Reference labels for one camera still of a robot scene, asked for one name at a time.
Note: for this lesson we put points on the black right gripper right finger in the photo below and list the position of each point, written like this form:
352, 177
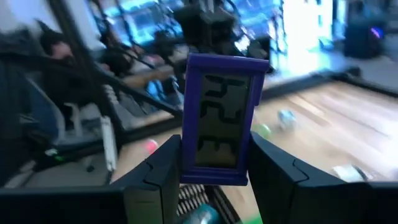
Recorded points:
295, 199

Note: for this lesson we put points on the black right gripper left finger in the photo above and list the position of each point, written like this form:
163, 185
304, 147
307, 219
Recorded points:
149, 199

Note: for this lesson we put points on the white black USB charger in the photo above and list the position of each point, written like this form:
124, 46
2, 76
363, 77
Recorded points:
349, 173

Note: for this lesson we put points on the purple digital clock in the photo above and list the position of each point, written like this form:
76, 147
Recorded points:
224, 118

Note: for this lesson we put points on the pink USB charger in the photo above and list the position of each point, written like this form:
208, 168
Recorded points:
151, 145

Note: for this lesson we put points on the green USB charger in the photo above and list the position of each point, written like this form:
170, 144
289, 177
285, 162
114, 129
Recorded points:
262, 130

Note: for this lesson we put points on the teal white USB charger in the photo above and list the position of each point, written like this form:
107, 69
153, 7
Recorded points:
286, 119

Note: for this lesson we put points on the person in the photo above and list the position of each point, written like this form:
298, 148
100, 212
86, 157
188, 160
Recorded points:
59, 49

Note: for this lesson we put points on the black lit computer tower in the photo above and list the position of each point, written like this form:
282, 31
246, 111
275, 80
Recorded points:
363, 31

